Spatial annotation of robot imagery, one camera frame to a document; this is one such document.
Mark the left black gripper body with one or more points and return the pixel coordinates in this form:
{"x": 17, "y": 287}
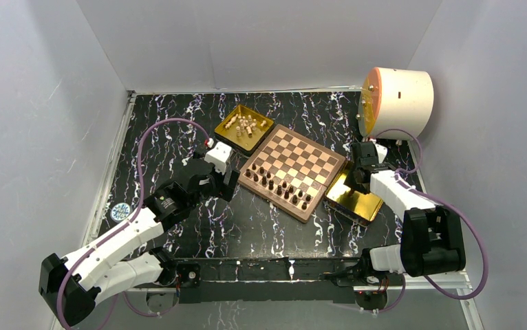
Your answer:
{"x": 217, "y": 187}

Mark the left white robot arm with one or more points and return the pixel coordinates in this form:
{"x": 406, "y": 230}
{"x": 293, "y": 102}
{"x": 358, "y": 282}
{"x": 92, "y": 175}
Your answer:
{"x": 74, "y": 284}

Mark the aluminium frame rail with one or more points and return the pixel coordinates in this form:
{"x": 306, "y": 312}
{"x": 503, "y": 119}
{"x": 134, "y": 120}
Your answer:
{"x": 447, "y": 281}

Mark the gold tray light pieces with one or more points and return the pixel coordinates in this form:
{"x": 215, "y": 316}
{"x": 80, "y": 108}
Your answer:
{"x": 247, "y": 146}

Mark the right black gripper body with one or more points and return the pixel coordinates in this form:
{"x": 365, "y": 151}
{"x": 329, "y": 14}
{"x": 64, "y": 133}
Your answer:
{"x": 351, "y": 180}

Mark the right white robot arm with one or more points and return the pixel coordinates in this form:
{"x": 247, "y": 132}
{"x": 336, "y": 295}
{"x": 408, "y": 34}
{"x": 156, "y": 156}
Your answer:
{"x": 431, "y": 240}

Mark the white round drawer cabinet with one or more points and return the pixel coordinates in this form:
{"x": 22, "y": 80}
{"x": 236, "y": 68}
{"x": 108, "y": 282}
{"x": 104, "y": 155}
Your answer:
{"x": 395, "y": 104}

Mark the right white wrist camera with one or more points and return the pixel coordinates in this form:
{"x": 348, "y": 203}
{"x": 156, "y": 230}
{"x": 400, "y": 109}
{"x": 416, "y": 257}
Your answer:
{"x": 381, "y": 152}

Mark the round sticker on table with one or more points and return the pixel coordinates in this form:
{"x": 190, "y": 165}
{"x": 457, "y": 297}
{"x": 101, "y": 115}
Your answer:
{"x": 120, "y": 211}

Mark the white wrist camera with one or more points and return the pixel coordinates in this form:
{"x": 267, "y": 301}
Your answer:
{"x": 381, "y": 152}
{"x": 219, "y": 156}

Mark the wooden chess board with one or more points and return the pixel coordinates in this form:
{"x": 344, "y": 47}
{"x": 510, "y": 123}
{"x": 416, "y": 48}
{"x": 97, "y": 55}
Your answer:
{"x": 298, "y": 160}

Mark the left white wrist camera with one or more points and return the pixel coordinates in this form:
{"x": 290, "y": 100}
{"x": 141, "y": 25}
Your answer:
{"x": 219, "y": 156}

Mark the pile of light pieces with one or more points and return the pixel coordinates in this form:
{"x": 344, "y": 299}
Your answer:
{"x": 247, "y": 125}

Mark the gold tray dark pieces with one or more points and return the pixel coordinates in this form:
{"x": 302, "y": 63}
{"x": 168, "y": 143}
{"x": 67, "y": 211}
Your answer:
{"x": 357, "y": 207}

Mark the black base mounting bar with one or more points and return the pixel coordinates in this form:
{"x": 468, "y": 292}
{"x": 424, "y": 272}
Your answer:
{"x": 337, "y": 280}

